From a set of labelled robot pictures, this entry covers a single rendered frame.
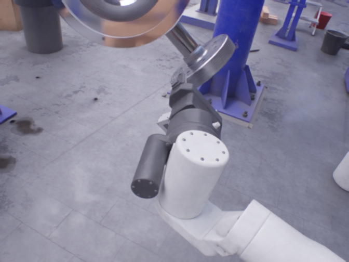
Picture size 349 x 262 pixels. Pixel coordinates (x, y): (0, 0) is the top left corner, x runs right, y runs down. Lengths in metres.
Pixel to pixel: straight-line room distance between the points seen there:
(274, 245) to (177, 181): 0.12
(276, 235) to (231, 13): 1.88
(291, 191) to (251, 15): 1.24
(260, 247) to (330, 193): 1.64
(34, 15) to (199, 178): 2.68
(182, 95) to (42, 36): 2.53
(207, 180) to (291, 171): 1.62
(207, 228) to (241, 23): 1.85
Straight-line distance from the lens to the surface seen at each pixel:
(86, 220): 1.43
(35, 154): 1.79
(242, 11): 2.07
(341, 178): 1.99
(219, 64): 0.66
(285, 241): 0.31
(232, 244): 0.32
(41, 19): 2.88
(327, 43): 4.45
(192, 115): 0.41
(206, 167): 0.29
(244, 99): 2.34
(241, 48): 2.17
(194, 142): 0.31
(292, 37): 4.31
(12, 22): 3.67
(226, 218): 0.37
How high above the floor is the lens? 1.20
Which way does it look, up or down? 39 degrees down
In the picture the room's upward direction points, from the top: 9 degrees clockwise
